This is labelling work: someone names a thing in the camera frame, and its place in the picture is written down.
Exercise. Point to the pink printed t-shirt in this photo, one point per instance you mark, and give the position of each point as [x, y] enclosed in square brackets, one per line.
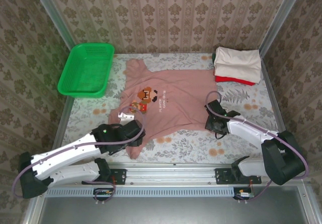
[181, 103]

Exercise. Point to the green plastic basket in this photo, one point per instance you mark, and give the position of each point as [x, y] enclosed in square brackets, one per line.
[85, 70]

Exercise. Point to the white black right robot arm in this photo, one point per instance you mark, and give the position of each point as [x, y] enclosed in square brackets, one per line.
[251, 133]

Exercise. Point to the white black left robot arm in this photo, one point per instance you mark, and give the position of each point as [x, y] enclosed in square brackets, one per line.
[75, 172]

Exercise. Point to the stack of folded clothes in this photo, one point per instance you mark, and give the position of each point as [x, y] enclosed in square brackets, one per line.
[239, 63]

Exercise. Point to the floral tablecloth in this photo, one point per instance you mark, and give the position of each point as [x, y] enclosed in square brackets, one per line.
[201, 148]

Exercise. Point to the red and green object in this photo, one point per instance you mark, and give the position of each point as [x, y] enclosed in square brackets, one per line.
[226, 79]

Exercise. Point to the dark green folded t-shirt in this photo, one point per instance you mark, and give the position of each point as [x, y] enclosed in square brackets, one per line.
[213, 58]

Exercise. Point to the grey metal sheet panel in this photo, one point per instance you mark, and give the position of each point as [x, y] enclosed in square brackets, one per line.
[176, 211]

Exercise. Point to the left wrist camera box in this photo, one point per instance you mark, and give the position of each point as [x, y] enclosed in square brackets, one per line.
[125, 117]

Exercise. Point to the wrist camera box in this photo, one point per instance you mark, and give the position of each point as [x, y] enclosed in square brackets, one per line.
[215, 107]
[125, 117]

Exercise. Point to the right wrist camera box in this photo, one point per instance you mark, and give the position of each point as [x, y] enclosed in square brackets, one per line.
[215, 107]

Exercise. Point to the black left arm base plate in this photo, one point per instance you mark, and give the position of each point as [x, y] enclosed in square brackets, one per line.
[119, 176]

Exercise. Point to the aluminium table side rail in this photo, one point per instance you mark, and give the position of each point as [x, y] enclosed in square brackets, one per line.
[275, 95]
[63, 118]

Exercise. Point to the wide aluminium base rail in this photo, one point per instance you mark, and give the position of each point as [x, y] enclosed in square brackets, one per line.
[171, 176]

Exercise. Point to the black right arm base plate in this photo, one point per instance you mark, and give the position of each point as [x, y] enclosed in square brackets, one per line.
[222, 176]

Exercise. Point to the aluminium lower frame rail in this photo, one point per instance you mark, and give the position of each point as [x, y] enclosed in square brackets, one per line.
[31, 211]
[309, 206]

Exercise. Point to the aluminium frame post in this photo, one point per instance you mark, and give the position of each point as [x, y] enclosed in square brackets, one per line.
[281, 20]
[58, 20]

